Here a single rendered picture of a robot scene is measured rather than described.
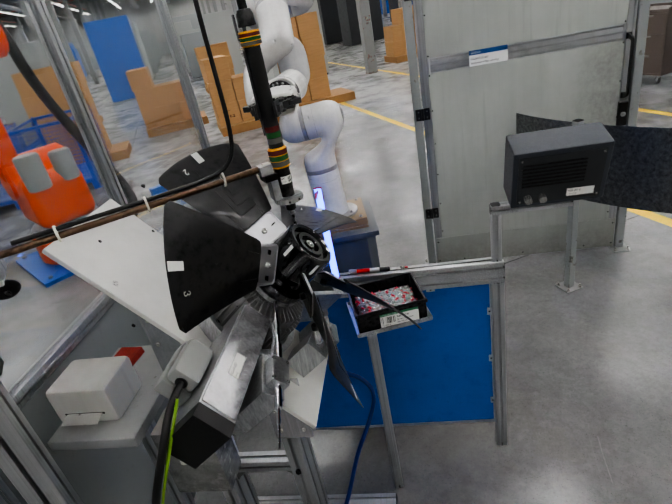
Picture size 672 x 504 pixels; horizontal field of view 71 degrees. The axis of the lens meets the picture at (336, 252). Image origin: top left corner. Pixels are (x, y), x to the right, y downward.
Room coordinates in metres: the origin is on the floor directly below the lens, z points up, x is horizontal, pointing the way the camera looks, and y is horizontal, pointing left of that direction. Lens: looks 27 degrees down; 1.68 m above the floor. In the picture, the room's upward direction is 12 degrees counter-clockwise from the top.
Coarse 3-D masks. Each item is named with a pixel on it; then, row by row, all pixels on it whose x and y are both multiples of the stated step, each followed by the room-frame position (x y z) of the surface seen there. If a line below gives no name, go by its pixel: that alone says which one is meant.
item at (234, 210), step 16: (224, 144) 1.18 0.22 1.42; (192, 160) 1.12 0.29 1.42; (208, 160) 1.12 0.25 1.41; (224, 160) 1.13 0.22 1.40; (240, 160) 1.14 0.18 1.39; (160, 176) 1.06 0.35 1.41; (176, 176) 1.07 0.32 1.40; (192, 176) 1.08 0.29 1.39; (208, 192) 1.06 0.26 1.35; (224, 192) 1.06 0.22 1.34; (240, 192) 1.06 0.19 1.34; (256, 192) 1.07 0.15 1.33; (208, 208) 1.03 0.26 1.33; (224, 208) 1.03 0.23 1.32; (240, 208) 1.03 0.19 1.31; (256, 208) 1.03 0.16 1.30; (240, 224) 1.00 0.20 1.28
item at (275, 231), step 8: (264, 216) 1.02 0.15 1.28; (272, 216) 1.02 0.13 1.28; (256, 224) 1.01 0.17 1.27; (264, 224) 1.01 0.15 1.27; (280, 224) 1.01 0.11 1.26; (248, 232) 1.00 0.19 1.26; (256, 232) 1.00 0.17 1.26; (272, 232) 1.00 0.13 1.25; (280, 232) 1.00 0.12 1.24; (264, 240) 0.99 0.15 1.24; (272, 240) 0.98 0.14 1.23
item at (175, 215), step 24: (168, 216) 0.77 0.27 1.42; (192, 216) 0.80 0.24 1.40; (168, 240) 0.74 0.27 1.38; (192, 240) 0.77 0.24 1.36; (216, 240) 0.81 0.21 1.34; (240, 240) 0.85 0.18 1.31; (192, 264) 0.75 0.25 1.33; (216, 264) 0.78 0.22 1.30; (240, 264) 0.83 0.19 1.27; (216, 288) 0.77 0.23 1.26; (240, 288) 0.82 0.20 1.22; (192, 312) 0.70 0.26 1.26
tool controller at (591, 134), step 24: (528, 144) 1.26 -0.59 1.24; (552, 144) 1.23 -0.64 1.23; (576, 144) 1.21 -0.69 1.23; (600, 144) 1.19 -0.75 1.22; (504, 168) 1.35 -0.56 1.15; (528, 168) 1.23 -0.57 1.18; (552, 168) 1.22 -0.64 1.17; (576, 168) 1.21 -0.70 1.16; (600, 168) 1.20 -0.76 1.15; (528, 192) 1.25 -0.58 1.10; (552, 192) 1.24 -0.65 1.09; (576, 192) 1.23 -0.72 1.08; (600, 192) 1.23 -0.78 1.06
